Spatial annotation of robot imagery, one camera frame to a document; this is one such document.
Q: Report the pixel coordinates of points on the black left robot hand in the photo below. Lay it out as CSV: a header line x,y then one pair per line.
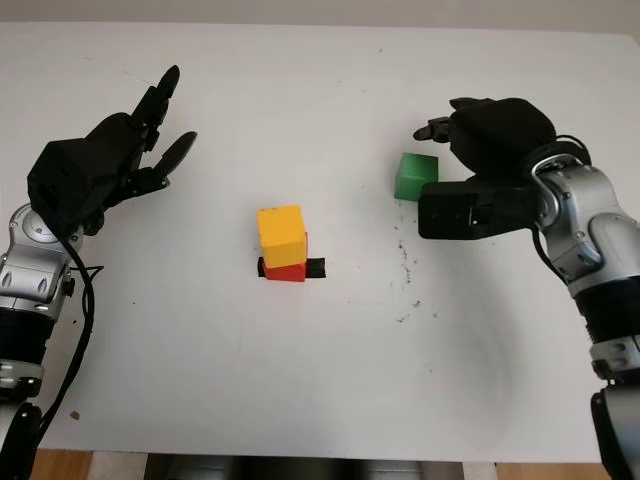
x,y
117,140

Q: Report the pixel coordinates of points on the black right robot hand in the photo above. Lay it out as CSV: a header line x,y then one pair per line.
x,y
500,135

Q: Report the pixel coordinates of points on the green block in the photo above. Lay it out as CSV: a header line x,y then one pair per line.
x,y
415,175

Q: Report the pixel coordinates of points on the yellow block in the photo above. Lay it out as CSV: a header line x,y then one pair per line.
x,y
280,230

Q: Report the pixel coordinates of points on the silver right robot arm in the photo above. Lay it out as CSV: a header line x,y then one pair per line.
x,y
585,220

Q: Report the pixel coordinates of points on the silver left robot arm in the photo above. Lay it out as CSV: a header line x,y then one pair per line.
x,y
30,280

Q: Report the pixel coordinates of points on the red block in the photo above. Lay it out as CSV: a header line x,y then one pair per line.
x,y
287,273

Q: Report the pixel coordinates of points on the black tape strip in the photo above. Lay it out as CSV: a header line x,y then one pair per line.
x,y
317,267

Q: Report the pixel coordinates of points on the dark robot torso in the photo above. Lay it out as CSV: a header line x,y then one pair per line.
x,y
310,467

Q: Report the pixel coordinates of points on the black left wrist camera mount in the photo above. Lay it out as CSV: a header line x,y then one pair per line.
x,y
70,185

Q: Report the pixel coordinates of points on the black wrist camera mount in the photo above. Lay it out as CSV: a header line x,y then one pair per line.
x,y
450,210
70,185

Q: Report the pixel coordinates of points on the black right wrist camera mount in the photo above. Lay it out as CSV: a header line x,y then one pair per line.
x,y
450,210

